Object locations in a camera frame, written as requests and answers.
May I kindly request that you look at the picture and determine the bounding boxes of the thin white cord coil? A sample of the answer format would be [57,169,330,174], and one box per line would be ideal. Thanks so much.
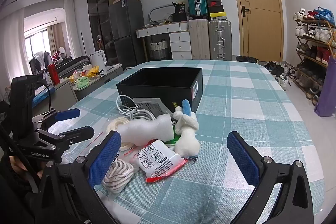
[106,118,137,149]

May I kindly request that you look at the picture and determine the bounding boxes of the hanging clothes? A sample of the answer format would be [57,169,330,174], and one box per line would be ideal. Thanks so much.
[29,51,51,75]

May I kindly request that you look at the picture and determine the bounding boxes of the teal checked tablecloth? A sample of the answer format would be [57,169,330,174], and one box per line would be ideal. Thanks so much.
[49,59,327,224]

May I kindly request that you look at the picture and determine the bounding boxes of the sheer white curtain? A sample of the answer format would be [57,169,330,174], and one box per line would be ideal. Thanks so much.
[0,7,34,88]

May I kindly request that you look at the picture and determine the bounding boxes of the red tumbler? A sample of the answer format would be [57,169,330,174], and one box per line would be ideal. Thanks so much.
[47,63,59,86]

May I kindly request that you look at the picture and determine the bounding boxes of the grey low cabinet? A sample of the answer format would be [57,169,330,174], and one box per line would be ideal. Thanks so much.
[73,64,123,101]

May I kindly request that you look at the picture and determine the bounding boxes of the yellow plastic bag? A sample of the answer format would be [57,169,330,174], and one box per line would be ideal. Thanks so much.
[85,65,100,77]

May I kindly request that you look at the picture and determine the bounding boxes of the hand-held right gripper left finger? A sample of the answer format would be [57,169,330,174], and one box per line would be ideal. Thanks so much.
[31,131,122,224]

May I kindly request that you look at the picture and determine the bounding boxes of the silver metal frame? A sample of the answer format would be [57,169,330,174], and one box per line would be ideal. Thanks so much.
[148,5,174,25]

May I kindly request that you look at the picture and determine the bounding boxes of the white rope coil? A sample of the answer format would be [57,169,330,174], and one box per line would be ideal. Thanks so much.
[102,157,135,194]

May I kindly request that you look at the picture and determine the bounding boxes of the brown curtain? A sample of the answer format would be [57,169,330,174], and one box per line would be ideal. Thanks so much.
[47,22,66,56]

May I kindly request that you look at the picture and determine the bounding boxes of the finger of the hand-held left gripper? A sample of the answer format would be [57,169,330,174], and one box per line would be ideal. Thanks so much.
[35,126,95,147]
[33,108,81,130]

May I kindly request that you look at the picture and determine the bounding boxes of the purple bag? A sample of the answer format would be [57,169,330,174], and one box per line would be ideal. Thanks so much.
[314,56,336,117]

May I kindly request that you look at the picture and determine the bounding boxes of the wooden door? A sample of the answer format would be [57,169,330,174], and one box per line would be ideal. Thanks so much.
[227,0,284,62]

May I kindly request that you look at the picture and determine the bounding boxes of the black cardboard box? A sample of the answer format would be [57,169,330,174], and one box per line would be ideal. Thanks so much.
[116,67,203,112]

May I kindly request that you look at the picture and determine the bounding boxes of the small grey cabinet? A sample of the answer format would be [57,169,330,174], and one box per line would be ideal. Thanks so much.
[31,80,79,117]

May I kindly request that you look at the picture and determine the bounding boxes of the group of shoes on floor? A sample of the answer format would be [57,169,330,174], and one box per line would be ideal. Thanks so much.
[264,61,296,91]

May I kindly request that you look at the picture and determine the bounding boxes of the green packet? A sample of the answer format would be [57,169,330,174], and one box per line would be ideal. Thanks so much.
[165,132,181,146]

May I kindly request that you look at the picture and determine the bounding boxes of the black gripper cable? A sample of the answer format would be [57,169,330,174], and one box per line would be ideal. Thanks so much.
[37,82,52,112]

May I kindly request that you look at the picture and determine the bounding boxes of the white trash bin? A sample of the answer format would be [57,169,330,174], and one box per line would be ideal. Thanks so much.
[236,56,258,64]

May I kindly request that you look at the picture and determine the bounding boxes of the white power cable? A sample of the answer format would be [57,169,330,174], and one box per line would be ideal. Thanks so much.
[116,95,156,122]

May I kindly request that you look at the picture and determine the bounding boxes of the white electric kettle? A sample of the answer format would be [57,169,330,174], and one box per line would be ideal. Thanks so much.
[89,50,108,68]

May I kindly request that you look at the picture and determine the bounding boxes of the white foam roll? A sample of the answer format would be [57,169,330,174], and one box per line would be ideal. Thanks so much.
[115,113,175,144]

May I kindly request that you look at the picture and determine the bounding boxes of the white desk with drawers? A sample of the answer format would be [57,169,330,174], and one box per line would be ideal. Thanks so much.
[136,22,192,60]

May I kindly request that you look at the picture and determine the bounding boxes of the dark glass cabinet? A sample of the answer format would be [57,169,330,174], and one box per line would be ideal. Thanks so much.
[87,0,122,67]

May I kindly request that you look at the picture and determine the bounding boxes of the white packet with red edge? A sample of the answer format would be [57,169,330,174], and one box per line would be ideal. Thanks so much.
[133,140,188,184]

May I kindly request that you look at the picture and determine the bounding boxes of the dark sofa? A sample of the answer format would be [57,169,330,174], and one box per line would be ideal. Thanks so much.
[55,55,91,77]

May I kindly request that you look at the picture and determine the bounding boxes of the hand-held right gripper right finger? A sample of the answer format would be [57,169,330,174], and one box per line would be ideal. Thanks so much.
[226,131,315,224]

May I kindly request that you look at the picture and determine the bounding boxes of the grey plastic bag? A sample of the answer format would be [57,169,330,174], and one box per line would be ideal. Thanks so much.
[133,97,171,119]

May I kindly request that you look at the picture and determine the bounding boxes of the wooden shoe rack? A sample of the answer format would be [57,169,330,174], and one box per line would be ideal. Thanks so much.
[293,7,336,106]

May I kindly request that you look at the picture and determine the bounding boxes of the white wardrobe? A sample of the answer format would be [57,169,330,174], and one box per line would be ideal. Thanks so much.
[74,0,91,56]

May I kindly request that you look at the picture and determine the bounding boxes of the rows of shoes on rack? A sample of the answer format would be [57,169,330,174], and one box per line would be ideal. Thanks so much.
[293,7,336,104]

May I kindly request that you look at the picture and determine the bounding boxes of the beige suitcase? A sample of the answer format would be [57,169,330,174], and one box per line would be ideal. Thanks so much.
[188,19,210,60]

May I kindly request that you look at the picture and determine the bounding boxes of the silver suitcase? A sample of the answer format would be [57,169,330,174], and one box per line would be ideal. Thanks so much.
[208,20,233,61]

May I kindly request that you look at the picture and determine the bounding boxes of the woven laundry basket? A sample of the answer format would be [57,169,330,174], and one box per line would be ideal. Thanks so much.
[149,40,169,60]

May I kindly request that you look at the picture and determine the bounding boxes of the white plush toy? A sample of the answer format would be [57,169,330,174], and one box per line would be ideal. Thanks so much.
[172,99,201,161]

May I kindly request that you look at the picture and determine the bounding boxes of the black and yellow shoe box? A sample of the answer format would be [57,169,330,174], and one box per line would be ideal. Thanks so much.
[209,12,227,21]

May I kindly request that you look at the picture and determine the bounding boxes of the grey refrigerator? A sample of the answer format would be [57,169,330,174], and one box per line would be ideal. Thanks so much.
[108,0,146,65]

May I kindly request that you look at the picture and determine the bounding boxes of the black paper bag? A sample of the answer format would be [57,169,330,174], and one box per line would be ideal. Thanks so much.
[172,2,187,14]

